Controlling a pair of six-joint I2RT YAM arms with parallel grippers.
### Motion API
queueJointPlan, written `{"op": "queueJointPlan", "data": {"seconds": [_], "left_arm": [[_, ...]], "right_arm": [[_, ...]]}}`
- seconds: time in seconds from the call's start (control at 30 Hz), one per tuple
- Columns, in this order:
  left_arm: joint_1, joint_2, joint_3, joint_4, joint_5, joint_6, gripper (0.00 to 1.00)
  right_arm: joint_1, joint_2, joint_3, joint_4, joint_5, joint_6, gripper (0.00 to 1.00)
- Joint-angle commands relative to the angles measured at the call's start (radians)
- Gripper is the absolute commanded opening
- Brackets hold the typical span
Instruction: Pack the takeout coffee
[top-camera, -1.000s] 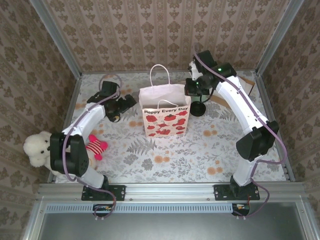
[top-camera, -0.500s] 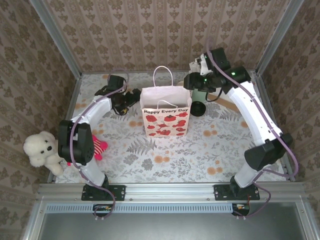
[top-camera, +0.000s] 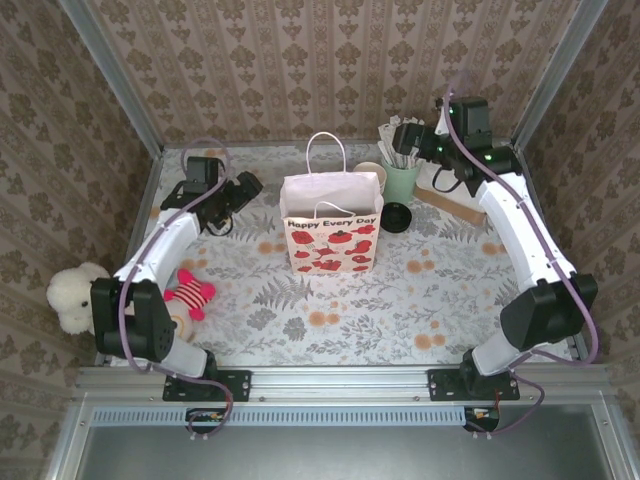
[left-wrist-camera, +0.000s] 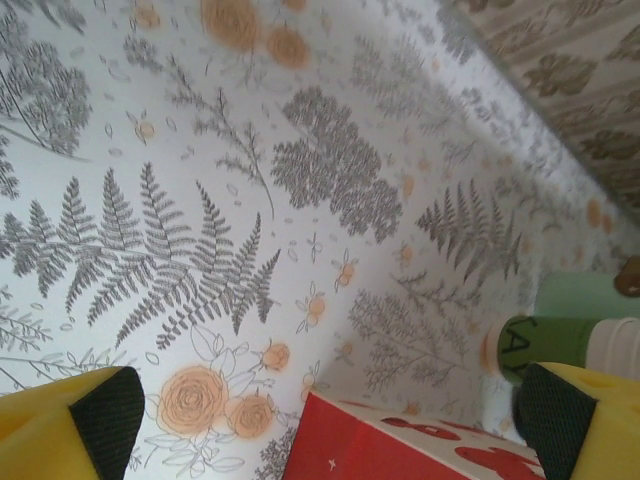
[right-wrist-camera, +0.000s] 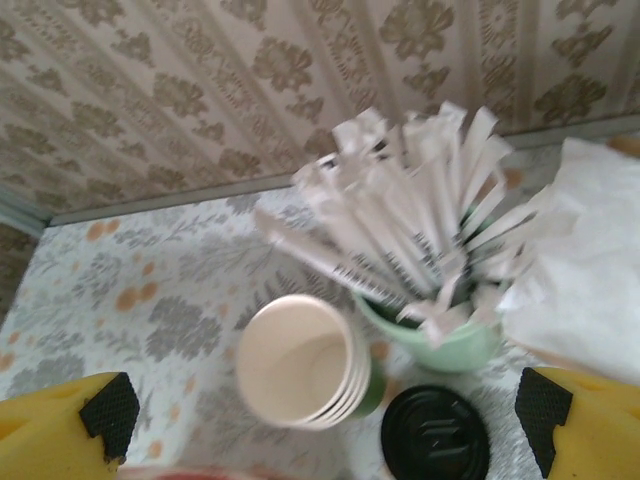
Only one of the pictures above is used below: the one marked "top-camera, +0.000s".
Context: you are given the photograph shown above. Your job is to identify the paper bag with red print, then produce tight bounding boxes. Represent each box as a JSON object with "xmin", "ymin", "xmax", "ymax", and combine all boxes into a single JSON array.
[{"xmin": 279, "ymin": 131, "xmax": 385, "ymax": 275}]

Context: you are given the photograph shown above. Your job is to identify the white paper napkin stack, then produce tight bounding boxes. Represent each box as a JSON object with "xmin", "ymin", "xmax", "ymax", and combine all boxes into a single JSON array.
[{"xmin": 417, "ymin": 149, "xmax": 485, "ymax": 215}]

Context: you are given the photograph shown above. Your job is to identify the mint green straw holder cup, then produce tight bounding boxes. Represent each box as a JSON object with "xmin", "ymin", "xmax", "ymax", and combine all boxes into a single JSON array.
[{"xmin": 382, "ymin": 158, "xmax": 422, "ymax": 206}]

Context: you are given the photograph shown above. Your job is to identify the pink striped plush toy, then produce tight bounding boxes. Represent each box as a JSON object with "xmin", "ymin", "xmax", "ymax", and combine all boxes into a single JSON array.
[{"xmin": 163, "ymin": 268, "xmax": 217, "ymax": 344}]

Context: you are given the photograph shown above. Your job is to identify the black plastic cup lid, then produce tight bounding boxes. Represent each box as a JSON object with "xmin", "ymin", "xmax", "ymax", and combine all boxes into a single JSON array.
[{"xmin": 382, "ymin": 201, "xmax": 414, "ymax": 233}]

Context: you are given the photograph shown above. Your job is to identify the floral tablecloth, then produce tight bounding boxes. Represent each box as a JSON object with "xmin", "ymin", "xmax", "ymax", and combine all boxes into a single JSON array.
[{"xmin": 107, "ymin": 144, "xmax": 576, "ymax": 369}]

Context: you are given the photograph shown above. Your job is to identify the white teddy bear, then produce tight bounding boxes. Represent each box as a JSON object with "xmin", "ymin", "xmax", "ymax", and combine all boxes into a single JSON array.
[{"xmin": 46, "ymin": 261, "xmax": 104, "ymax": 335}]

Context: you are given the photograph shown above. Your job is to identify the black wiring connector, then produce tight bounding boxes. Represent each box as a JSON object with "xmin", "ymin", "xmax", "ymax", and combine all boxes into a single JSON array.
[
  {"xmin": 463, "ymin": 405, "xmax": 501, "ymax": 434},
  {"xmin": 185, "ymin": 407, "xmax": 225, "ymax": 435}
]

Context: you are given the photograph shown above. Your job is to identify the grey metal sheet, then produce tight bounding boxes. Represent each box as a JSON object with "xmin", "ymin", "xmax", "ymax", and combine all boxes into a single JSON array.
[{"xmin": 74, "ymin": 424, "xmax": 616, "ymax": 480}]

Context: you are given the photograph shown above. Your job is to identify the thin black cable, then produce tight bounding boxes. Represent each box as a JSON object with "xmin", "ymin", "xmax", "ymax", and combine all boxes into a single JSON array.
[
  {"xmin": 206, "ymin": 212, "xmax": 235, "ymax": 238},
  {"xmin": 431, "ymin": 162, "xmax": 474, "ymax": 196}
]

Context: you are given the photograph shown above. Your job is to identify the aluminium frame post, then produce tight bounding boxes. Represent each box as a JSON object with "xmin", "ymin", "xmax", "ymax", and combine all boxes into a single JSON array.
[
  {"xmin": 509, "ymin": 0, "xmax": 610, "ymax": 151},
  {"xmin": 59, "ymin": 0, "xmax": 166, "ymax": 157}
]

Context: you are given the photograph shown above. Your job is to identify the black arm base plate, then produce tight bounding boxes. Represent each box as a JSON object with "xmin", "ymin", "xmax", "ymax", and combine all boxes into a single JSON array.
[
  {"xmin": 162, "ymin": 368, "xmax": 252, "ymax": 403},
  {"xmin": 427, "ymin": 368, "xmax": 521, "ymax": 403}
]

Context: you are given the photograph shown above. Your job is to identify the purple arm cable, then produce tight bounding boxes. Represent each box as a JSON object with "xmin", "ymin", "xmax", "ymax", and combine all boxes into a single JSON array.
[
  {"xmin": 442, "ymin": 82, "xmax": 601, "ymax": 439},
  {"xmin": 118, "ymin": 138, "xmax": 236, "ymax": 444}
]

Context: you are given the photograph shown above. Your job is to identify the wide aluminium base rail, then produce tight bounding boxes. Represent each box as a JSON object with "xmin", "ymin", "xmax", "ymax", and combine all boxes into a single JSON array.
[{"xmin": 73, "ymin": 364, "xmax": 616, "ymax": 404}]

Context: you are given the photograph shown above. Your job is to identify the slotted grey cable duct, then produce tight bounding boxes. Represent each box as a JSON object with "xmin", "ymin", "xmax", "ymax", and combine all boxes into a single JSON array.
[{"xmin": 91, "ymin": 405, "xmax": 469, "ymax": 428}]

